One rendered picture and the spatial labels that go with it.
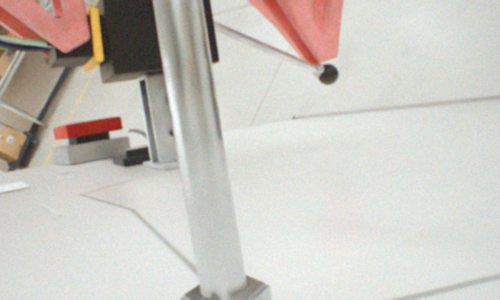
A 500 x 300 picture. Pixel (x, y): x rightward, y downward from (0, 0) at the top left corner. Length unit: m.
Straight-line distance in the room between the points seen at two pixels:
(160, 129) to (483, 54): 1.55
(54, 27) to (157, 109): 0.06
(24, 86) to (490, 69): 7.53
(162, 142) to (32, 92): 8.21
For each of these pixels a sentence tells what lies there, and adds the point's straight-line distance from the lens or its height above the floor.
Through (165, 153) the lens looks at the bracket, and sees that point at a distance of 0.26.
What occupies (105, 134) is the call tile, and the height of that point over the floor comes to 1.10.
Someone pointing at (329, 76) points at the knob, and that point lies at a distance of 0.31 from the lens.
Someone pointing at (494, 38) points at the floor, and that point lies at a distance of 1.76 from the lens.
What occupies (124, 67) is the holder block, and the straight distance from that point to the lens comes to 0.24.
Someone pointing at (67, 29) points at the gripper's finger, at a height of 1.19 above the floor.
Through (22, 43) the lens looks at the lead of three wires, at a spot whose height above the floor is 1.20.
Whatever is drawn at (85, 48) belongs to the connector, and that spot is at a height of 1.18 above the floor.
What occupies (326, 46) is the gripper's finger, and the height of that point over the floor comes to 1.06.
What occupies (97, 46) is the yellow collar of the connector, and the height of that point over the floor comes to 1.18.
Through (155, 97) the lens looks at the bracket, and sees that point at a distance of 0.26.
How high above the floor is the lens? 1.22
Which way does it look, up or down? 30 degrees down
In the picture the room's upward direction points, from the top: 60 degrees counter-clockwise
